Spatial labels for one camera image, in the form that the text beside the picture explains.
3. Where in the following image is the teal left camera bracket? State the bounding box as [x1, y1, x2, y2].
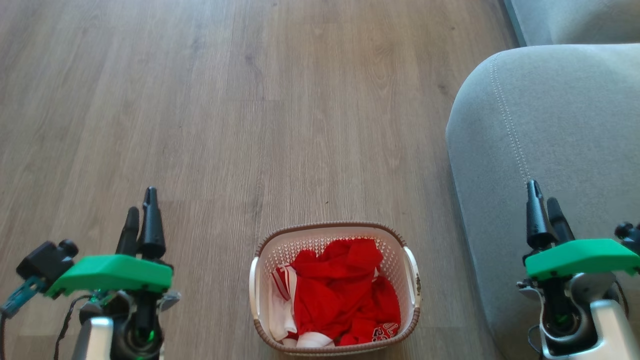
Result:
[0, 275, 47, 319]

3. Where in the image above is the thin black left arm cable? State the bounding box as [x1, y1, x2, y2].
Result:
[53, 294, 96, 360]

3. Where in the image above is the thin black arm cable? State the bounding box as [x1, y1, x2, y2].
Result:
[616, 279, 630, 317]
[53, 294, 96, 360]

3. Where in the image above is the grey fabric sofa seat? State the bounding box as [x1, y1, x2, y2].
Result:
[503, 0, 640, 48]

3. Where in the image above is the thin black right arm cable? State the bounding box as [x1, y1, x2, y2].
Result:
[616, 279, 630, 317]

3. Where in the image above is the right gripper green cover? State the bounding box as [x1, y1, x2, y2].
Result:
[517, 180, 640, 359]

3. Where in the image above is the white red-striped clothing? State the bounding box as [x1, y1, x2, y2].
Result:
[268, 264, 336, 349]

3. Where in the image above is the grey fabric sofa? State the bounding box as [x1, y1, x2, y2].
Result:
[445, 44, 640, 360]

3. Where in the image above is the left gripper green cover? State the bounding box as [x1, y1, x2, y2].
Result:
[45, 186, 182, 360]

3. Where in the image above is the red clothing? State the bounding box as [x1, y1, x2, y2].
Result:
[289, 238, 402, 347]

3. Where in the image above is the white brown plastic laundry basket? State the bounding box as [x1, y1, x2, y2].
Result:
[248, 221, 422, 357]

